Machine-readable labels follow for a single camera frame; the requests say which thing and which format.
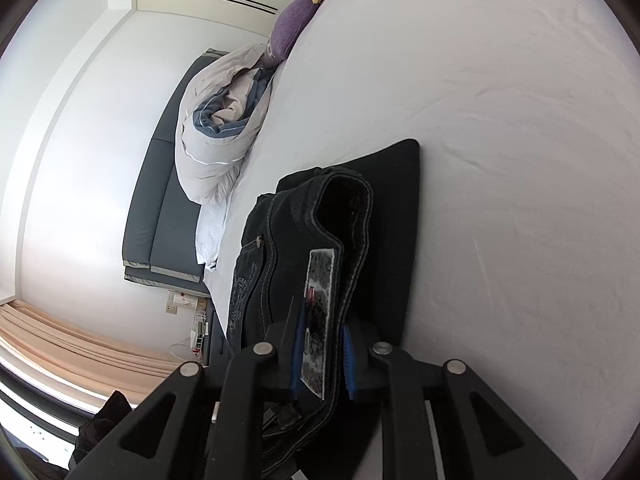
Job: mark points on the grey padded headboard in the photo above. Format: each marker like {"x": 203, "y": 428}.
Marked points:
{"x": 150, "y": 210}

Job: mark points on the window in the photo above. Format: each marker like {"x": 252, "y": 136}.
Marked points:
{"x": 30, "y": 402}

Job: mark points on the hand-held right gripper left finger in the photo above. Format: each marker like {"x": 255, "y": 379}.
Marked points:
{"x": 298, "y": 355}

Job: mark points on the white pillow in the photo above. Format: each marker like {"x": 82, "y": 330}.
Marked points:
{"x": 212, "y": 230}

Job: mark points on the dark nightstand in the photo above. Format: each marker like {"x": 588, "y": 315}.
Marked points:
{"x": 219, "y": 340}

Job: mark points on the folded white and blue duvet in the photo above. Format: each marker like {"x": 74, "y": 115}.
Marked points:
{"x": 210, "y": 160}

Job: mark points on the purple cushion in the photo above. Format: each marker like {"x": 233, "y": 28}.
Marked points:
{"x": 290, "y": 25}

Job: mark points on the bed with white sheet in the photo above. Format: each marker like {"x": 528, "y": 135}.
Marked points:
{"x": 500, "y": 160}

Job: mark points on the white wall socket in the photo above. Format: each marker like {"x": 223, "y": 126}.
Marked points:
{"x": 180, "y": 302}

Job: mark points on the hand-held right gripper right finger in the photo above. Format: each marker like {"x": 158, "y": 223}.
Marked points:
{"x": 350, "y": 360}

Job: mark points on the beige curtain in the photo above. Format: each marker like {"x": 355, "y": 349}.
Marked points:
{"x": 50, "y": 340}

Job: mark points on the black pants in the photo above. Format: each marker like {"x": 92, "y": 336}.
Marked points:
{"x": 300, "y": 220}

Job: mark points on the dark cloth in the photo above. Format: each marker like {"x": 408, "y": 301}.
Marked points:
{"x": 102, "y": 425}

